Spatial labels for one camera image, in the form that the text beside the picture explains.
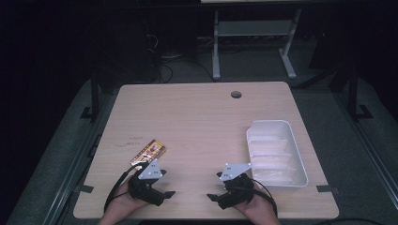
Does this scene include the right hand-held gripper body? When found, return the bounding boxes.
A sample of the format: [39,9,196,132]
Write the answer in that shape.
[217,161,255,211]

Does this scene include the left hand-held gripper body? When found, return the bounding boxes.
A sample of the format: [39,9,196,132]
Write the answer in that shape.
[128,158,166,207]

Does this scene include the gold snack packet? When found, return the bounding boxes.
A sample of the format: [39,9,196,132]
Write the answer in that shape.
[129,139,167,167]

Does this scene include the white plastic bin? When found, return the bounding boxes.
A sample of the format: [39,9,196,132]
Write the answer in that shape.
[245,119,310,188]

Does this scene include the person's right hand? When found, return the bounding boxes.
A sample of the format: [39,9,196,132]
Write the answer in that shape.
[233,183,279,220]

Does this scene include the person's left hand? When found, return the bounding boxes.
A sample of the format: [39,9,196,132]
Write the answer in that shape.
[103,179,150,220]

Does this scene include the black metal stand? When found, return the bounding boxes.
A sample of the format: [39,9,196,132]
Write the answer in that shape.
[80,70,101,122]
[346,64,374,122]

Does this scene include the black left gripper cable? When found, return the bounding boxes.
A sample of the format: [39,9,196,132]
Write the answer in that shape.
[103,162,148,214]

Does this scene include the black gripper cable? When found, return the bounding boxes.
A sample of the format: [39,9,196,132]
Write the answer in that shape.
[103,162,148,214]
[250,178,279,218]

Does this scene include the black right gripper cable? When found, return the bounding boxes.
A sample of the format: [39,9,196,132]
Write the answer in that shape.
[250,178,279,218]

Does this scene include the black floor cables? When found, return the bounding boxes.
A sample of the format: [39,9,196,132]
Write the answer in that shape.
[145,33,218,84]

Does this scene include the white metal desk frame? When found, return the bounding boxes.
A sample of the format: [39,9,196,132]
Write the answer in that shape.
[211,7,303,81]

